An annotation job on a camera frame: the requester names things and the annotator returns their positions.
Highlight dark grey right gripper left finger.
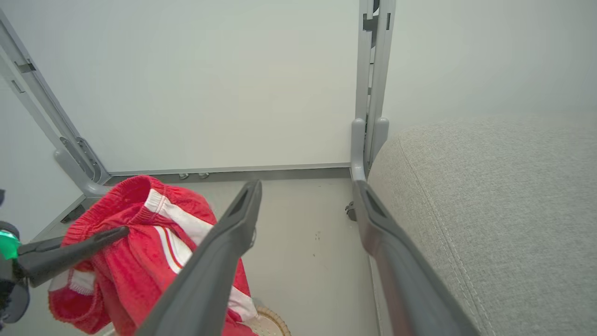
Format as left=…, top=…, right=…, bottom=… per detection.
left=135, top=180, right=263, bottom=336

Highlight light grey fabric sofa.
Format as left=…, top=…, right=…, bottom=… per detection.
left=368, top=114, right=597, bottom=336

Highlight grey metal frame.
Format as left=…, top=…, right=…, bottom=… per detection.
left=0, top=9, right=111, bottom=197

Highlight grey partition base rail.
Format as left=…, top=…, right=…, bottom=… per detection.
left=106, top=163, right=352, bottom=184

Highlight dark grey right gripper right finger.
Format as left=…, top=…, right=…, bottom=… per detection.
left=353, top=180, right=481, bottom=336

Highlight red shorts with white stripes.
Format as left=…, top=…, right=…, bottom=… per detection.
left=48, top=175, right=258, bottom=336

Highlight grey metal partition post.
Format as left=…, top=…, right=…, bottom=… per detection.
left=350, top=0, right=397, bottom=183

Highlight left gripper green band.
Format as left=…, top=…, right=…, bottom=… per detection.
left=0, top=221, right=130, bottom=325

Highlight woven wicker laundry basket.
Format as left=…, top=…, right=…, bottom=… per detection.
left=252, top=306, right=292, bottom=336

